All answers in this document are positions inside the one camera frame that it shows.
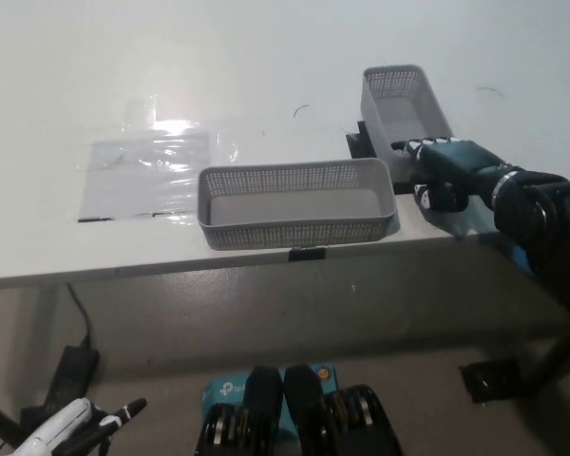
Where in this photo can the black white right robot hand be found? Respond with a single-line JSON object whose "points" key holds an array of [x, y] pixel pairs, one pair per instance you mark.
{"points": [[449, 159]]}

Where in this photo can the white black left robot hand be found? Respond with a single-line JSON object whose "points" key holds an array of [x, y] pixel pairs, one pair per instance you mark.
{"points": [[62, 420]]}

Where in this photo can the narrow grey perforated basket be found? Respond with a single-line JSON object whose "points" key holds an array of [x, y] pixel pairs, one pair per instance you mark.
{"points": [[399, 107]]}

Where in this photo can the teal tp-link box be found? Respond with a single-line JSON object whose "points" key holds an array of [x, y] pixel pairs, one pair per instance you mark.
{"points": [[223, 390]]}

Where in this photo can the black power adapter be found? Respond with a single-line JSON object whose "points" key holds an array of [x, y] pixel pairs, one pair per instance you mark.
{"points": [[73, 380]]}

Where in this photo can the large black tape patch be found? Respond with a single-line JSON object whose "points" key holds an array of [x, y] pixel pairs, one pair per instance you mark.
{"points": [[361, 142]]}

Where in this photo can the blue object under table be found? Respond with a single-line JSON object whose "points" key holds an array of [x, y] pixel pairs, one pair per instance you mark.
{"points": [[520, 259]]}

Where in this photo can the black tape piece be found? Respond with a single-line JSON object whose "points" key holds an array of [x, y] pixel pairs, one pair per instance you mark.
{"points": [[307, 254]]}

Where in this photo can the wide grey perforated basket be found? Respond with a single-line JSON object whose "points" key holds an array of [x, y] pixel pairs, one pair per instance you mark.
{"points": [[290, 233]]}

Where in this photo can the thin black tape strip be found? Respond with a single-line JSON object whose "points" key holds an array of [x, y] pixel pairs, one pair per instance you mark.
{"points": [[95, 220]]}

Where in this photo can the black floor tape patch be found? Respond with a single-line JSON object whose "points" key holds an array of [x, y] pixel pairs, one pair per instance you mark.
{"points": [[489, 382]]}

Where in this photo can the black table leg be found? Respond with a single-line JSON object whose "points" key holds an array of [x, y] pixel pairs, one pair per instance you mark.
{"points": [[553, 366]]}

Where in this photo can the clear plastic covered paper sheet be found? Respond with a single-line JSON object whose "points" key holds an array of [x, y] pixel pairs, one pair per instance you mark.
{"points": [[142, 176]]}

